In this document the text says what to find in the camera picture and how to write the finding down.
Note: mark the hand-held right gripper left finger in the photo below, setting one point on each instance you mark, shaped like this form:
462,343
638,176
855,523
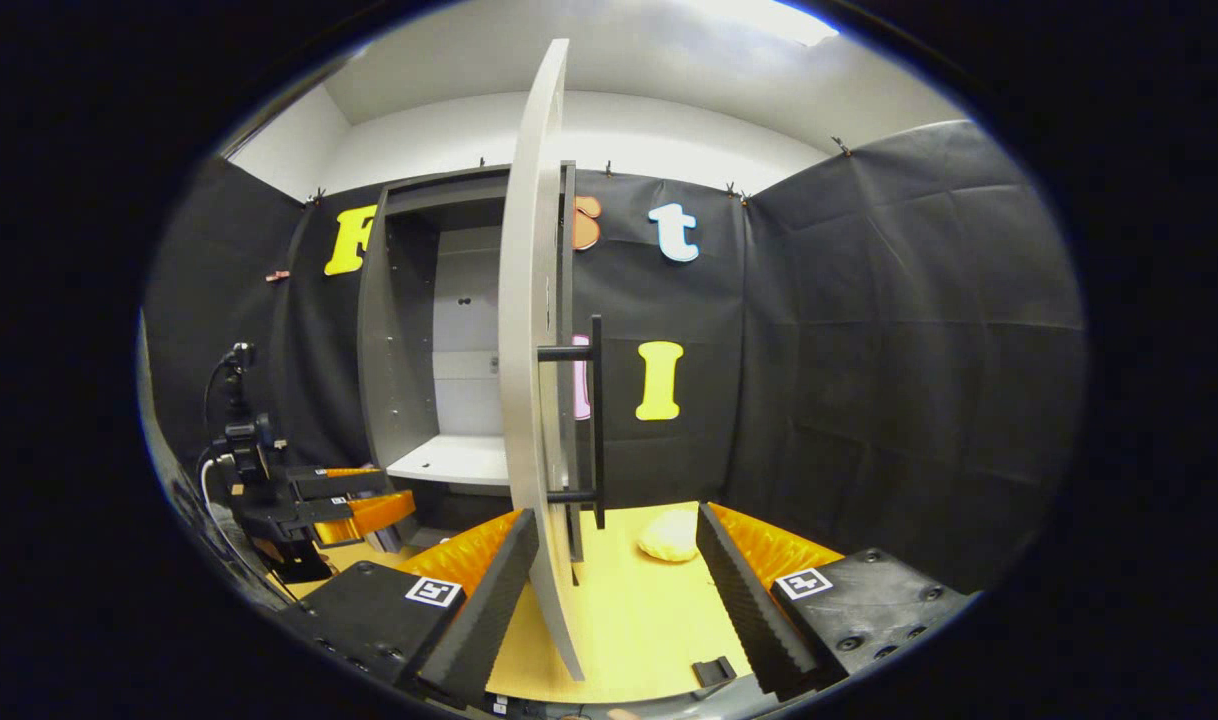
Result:
484,610

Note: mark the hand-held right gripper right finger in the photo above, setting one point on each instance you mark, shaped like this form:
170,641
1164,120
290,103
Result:
754,610

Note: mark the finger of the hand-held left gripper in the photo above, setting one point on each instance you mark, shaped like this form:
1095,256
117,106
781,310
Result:
319,512
339,485

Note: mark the beige cabinet door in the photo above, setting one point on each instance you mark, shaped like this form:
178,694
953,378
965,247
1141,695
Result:
529,300

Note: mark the white cabinet shelf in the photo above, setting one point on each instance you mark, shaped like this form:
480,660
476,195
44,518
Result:
459,460

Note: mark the dark grey cabinet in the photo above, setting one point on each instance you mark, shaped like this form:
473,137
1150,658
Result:
399,350

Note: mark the pale yellow soft lump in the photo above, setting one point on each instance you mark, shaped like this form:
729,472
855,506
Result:
669,535

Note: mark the black backdrop cloth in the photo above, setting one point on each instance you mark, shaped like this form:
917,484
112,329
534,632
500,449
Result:
869,380

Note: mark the small black bracket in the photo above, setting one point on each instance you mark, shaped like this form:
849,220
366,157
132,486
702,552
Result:
714,672

